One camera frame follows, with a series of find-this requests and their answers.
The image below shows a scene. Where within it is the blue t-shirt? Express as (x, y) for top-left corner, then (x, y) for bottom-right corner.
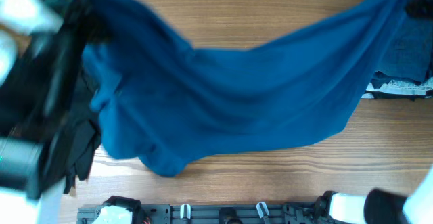
(83, 0), (409, 177)

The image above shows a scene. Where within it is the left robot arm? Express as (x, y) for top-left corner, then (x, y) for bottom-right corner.
(1, 0), (100, 223)

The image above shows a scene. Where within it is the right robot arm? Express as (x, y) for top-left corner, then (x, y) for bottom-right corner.
(313, 170), (432, 224)

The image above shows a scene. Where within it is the folded navy garment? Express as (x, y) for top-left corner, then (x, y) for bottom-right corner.
(373, 17), (432, 85)

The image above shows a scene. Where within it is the folded black garment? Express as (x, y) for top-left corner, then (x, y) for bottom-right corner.
(370, 72), (432, 101)

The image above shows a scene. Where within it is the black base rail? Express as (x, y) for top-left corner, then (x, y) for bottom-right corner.
(76, 202), (325, 224)

